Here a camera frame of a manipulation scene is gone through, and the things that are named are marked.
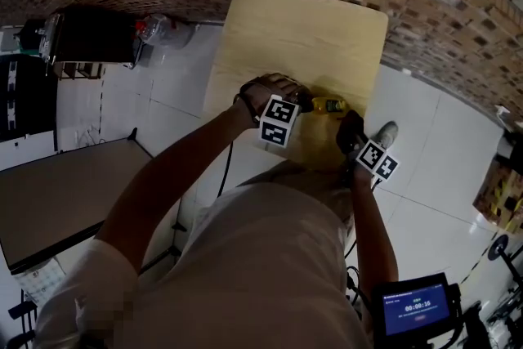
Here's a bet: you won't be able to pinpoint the person's grey shoe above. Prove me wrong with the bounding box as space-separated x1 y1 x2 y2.
373 120 400 150

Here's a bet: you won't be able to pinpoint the white perforated board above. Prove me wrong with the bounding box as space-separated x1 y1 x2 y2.
11 257 66 303

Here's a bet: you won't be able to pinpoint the grey table with black frame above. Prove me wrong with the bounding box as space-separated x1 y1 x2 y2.
0 127 189 275

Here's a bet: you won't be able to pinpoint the small yellow orange object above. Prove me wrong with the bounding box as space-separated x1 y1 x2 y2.
308 93 351 120

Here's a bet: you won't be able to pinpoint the low wooden shelf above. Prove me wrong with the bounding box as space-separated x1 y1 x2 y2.
52 60 105 82

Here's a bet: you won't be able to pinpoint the white floor cable bundle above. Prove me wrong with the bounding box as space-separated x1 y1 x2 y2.
73 125 103 146

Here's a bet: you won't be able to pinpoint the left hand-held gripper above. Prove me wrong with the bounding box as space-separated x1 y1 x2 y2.
259 91 315 149

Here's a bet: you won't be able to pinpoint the person's right forearm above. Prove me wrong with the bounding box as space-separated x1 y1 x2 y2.
349 167 400 291

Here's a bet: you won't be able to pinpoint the black wheeled equipment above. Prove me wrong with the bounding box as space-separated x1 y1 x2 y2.
469 232 523 349

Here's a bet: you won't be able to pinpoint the person's beige shirt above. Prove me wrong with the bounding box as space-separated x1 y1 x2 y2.
34 183 373 349

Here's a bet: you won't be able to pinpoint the black metal stand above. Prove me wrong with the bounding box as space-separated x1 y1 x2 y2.
7 289 40 349

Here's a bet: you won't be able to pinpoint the black glass door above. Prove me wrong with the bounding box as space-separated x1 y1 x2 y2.
0 52 58 142

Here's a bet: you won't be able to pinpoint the black round bin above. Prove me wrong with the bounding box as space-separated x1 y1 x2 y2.
494 126 523 168

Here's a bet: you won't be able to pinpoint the person's beige trousers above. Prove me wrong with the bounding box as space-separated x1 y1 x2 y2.
240 157 356 197

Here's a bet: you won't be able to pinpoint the dark brown cabinet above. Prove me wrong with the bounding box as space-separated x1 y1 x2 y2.
40 7 144 70

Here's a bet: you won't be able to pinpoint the person's left hand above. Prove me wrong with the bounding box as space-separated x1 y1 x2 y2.
239 72 303 124

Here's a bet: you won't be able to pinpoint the green container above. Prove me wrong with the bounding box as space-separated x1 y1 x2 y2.
14 18 48 54

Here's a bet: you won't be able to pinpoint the clear plastic bag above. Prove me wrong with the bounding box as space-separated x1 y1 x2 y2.
136 14 193 48

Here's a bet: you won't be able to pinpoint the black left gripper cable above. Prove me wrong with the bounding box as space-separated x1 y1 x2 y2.
216 93 246 199

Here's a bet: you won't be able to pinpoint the cardboard boxes with striped tape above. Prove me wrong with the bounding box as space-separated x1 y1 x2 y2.
472 159 523 230

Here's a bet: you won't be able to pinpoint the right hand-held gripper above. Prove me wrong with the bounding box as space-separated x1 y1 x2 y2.
346 137 400 181

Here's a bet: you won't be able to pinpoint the black monitor with blue screen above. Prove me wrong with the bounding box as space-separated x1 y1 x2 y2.
370 272 465 349

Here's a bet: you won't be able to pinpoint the person's left forearm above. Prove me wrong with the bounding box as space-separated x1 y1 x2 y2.
93 108 262 279

